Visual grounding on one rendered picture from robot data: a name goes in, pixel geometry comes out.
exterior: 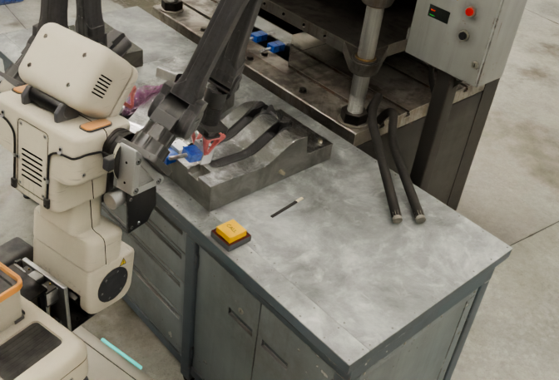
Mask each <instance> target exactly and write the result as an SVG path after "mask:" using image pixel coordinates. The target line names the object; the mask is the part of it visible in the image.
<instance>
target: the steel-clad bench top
mask: <svg viewBox="0 0 559 380"><path fill-rule="evenodd" d="M102 16H103V20H104V22H105V23H107V24H108V25H110V26H111V27H113V28H114V29H116V30H118V31H120V32H123V33H125V35H126V37H127V38H128V39H129V40H130V41H131V42H133V43H135V44H136V45H137V46H138V47H140V48H141V49H142V50H143V66H142V67H137V68H136V69H137V72H138V78H137V81H136V83H135V84H137V83H142V82H146V81H149V80H151V79H152V78H154V77H156V68H157V67H158V66H159V65H161V64H163V63H165V62H168V61H169V60H170V59H172V58H174V57H181V58H184V59H186V60H188V61H189V60H190V59H191V57H192V55H193V53H194V51H195V49H196V47H197V44H196V43H194V42H193V41H191V40H190V39H188V38H187V37H185V36H183V35H181V34H180V33H178V32H177V31H176V30H174V29H173V28H171V27H169V26H167V25H166V24H165V23H163V22H162V21H160V20H159V19H157V18H155V17H153V16H152V15H151V14H150V13H148V12H146V11H145V10H143V9H141V8H140V7H138V6H136V7H129V8H124V9H120V10H116V11H111V12H104V13H103V14H102ZM31 35H32V27H30V28H25V29H21V30H16V31H12V32H5V33H1V34H0V52H1V53H2V54H3V55H5V56H6V57H7V58H8V59H9V60H10V61H11V62H13V63H15V62H16V61H17V59H18V58H19V57H20V56H21V55H22V54H21V52H22V50H23V49H24V47H25V46H26V45H27V40H28V39H29V37H30V36H31ZM241 76H242V78H241V80H240V88H239V89H238V91H237V92H235V100H234V106H232V107H231V108H230V109H229V110H227V111H225V112H224V113H222V114H221V117H220V121H221V120H223V119H224V118H225V117H226V116H227V115H228V114H230V113H231V112H232V111H233V110H234V109H235V108H236V107H237V106H239V105H241V104H243V103H245V102H247V101H262V102H264V104H266V105H268V106H269V105H273V107H274V109H275V110H279V109H280V110H282V111H284V112H285V113H287V114H288V115H290V116H292V117H293V118H294V119H296V120H297V121H299V122H301V123H302V124H304V125H305V126H307V127H308V128H309V129H311V130H312V131H314V132H316V133H317V134H319V135H320V136H322V137H323V138H325V139H326V140H328V141H330V142H331V143H333V146H332V150H331V156H330V159H328V160H326V161H323V162H321V163H319V164H317V165H314V166H312V167H310V168H308V169H306V170H302V171H301V172H299V173H297V174H294V175H292V176H290V177H287V178H285V179H283V180H280V181H278V182H276V183H274V184H272V185H269V186H266V187H265V188H263V189H261V190H257V191H256V192H254V193H251V194H249V195H247V196H244V197H242V198H240V199H238V200H235V201H233V202H230V203H229V204H227V205H223V206H221V207H220V208H218V209H215V210H212V211H211V212H209V211H208V210H206V209H205V208H204V207H203V206H202V205H200V204H199V203H198V202H197V201H196V200H194V199H193V198H192V197H191V196H190V195H189V194H187V193H186V192H185V191H184V190H183V189H182V188H181V187H180V186H178V184H176V183H175V182H174V181H173V180H172V179H171V178H169V177H167V176H165V175H163V177H164V180H163V182H162V183H161V184H159V185H157V186H156V193H157V194H158V195H160V196H161V197H162V198H163V199H164V200H165V201H166V202H168V203H169V204H170V205H171V206H172V207H173V208H174V209H175V210H177V211H178V212H179V213H180V214H181V215H182V216H183V217H184V218H186V219H187V220H188V221H189V222H190V223H191V224H192V225H194V226H195V227H196V228H197V229H198V230H199V231H200V232H201V233H202V234H203V235H204V236H205V237H206V238H207V239H208V240H209V241H211V242H212V243H213V244H214V245H215V246H216V247H217V248H218V249H220V250H221V251H222V252H223V253H224V254H225V255H226V256H227V257H229V258H230V259H231V260H232V261H233V262H234V263H235V264H237V265H238V266H239V267H240V268H241V269H242V270H243V271H244V272H246V273H247V274H248V275H249V276H250V277H251V278H252V279H253V280H254V281H255V282H256V283H257V284H258V285H259V286H260V287H261V288H263V289H264V290H265V291H266V292H267V293H268V294H269V295H271V296H272V297H273V298H274V299H275V300H276V301H277V302H278V303H279V304H281V305H282V306H283V307H284V308H285V309H286V310H287V311H289V312H290V313H291V314H292V315H293V316H294V317H295V318H297V319H298V320H299V321H300V322H301V323H302V324H303V325H304V326H305V327H306V328H307V329H308V330H309V331H310V332H311V333H312V334H314V335H315V336H316V337H317V338H318V339H319V340H320V341H321V342H323V343H324V344H325V345H326V346H327V347H328V348H329V349H330V350H332V351H333V352H334V353H335V354H336V355H337V356H338V357H339V358H341V359H342V360H343V361H344V362H345V363H346V364H347V365H349V366H350V365H352V364H353V363H355V362H356V361H358V360H359V359H360V358H361V357H363V356H364V355H365V354H367V353H368V352H370V351H371V350H373V349H374V348H376V347H377V346H378V345H379V344H381V343H382V342H384V341H385V340H386V339H388V338H390V337H391V336H392V335H394V334H395V333H396V332H397V331H399V330H400V329H401V328H403V327H405V326H406V325H407V324H409V323H411V322H412V321H413V320H414V319H416V318H417V317H418V316H420V315H421V314H423V313H424V312H426V311H427V310H429V309H430V308H431V307H432V306H433V305H435V304H437V303H438V302H439V301H441V300H442V299H444V298H445V297H447V296H448V295H449V294H450V293H452V292H453V291H455V290H456V289H458V288H459V287H460V286H462V285H463V284H465V283H466V282H467V281H468V280H470V279H471V278H473V277H474V276H476V275H477V274H479V273H480V272H482V271H483V270H484V269H485V268H487V267H488V266H489V265H491V264H492V263H494V262H495V261H497V260H498V259H500V258H501V257H502V256H503V255H504V254H506V253H508V252H509V251H510V250H512V249H513V248H512V247H511V246H509V245H508V244H506V243H504V242H503V241H501V240H500V239H498V238H497V237H495V236H494V235H492V234H490V233H488V232H487V231H486V230H484V229H483V228H481V227H480V226H478V225H476V224H474V223H473V222H472V221H471V220H469V219H467V218H466V217H464V216H462V215H460V214H459V213H458V212H457V211H455V210H453V209H452V208H450V207H448V206H447V205H445V204H444V203H443V202H441V201H440V200H437V199H436V198H434V197H433V196H431V195H430V194H429V193H427V192H426V191H424V190H422V189H420V188H419V187H417V186H416V185H415V184H413V187H414V189H415V191H416V193H417V196H418V199H419V202H420V205H421V206H422V209H423V213H424V215H425V218H426V220H425V222H423V223H422V224H418V223H417V222H416V220H415V218H414V215H413V212H412V209H411V206H410V204H409V202H408V197H407V195H406V193H405V190H404V188H403V184H402V181H401V179H400V177H399V174H397V173H396V172H394V171H393V170H391V169H389V170H390V174H391V177H392V180H393V186H394V189H395V192H396V196H397V199H398V204H399V208H400V211H401V215H402V218H403V221H402V222H401V223H399V224H395V223H394V222H393V220H392V217H391V214H390V210H389V207H388V201H387V197H386V194H385V190H384V187H383V181H382V177H381V174H380V170H379V167H378V161H377V160H375V159H374V158H373V157H371V156H370V155H368V154H366V153H365V152H363V151H362V150H360V149H359V148H357V147H356V146H354V145H352V144H351V143H349V142H347V141H346V140H345V139H343V138H342V137H340V136H338V135H337V134H335V133H333V132H332V131H331V130H329V129H328V128H326V127H325V126H322V125H321V124H319V123H318V122H317V121H315V120H314V119H312V118H311V117H309V116H307V115H305V114H304V113H303V112H302V111H300V110H298V109H296V108H295V107H293V106H291V105H290V104H289V103H288V102H286V101H284V100H282V99H281V98H279V97H278V96H276V95H275V94H274V93H272V92H270V91H268V90H267V89H265V88H264V87H262V86H261V85H260V84H258V83H256V82H255V81H253V80H251V79H250V78H248V77H247V76H245V75H244V74H241ZM300 197H303V198H304V199H303V200H301V201H300V202H298V203H296V204H295V205H293V206H291V207H289V208H288V209H287V210H285V211H283V212H282V213H280V214H278V215H276V216H275V217H274V218H272V217H270V216H271V215H272V214H274V213H275V212H277V211H279V210H281V209H283V208H284V207H285V206H286V205H289V204H290V203H292V202H294V201H295V200H297V199H298V198H300ZM230 220H235V221H236V222H237V223H239V224H240V225H241V226H242V227H243V228H245V229H246V230H247V232H248V233H249V234H250V235H251V241H250V242H248V243H246V244H243V245H241V246H240V247H238V248H236V249H233V250H231V251H230V252H228V251H227V250H226V249H225V248H223V247H222V246H221V245H220V244H219V243H218V242H217V241H216V240H214V239H213V238H212V237H211V236H210V232H211V231H212V230H213V229H216V227H217V226H219V225H222V224H224V223H226V222H228V221H230Z"/></svg>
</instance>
